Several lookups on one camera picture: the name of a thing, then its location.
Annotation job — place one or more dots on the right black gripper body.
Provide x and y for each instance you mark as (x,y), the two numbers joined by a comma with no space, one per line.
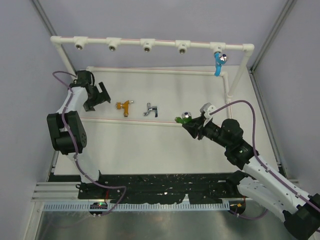
(212,131)

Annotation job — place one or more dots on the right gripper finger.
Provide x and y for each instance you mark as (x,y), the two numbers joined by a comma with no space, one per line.
(197,121)
(192,129)

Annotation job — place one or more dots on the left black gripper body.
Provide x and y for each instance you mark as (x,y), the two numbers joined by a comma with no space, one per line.
(94,100)

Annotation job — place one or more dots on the green water faucet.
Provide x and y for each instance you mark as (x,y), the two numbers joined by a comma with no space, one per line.
(184,118)

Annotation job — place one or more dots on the white PVC pipe frame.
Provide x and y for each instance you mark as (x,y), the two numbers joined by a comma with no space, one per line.
(172,90)

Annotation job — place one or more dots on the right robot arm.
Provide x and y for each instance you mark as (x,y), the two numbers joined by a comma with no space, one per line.
(256,179)

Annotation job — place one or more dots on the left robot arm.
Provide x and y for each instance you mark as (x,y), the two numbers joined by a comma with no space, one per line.
(66,130)

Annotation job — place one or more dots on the orange water faucet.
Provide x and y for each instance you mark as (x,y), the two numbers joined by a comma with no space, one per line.
(124,106)

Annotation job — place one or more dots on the chrome water faucet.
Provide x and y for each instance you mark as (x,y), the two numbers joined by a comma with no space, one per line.
(150,109)

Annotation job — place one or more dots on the blue water faucet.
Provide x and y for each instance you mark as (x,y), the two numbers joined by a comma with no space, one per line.
(220,60)

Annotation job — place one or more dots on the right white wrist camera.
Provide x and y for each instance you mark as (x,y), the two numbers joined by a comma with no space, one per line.
(206,111)

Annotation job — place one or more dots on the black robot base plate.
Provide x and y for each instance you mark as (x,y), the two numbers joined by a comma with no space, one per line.
(165,189)

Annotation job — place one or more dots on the white slotted cable duct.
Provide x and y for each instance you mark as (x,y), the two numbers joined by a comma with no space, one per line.
(146,207)

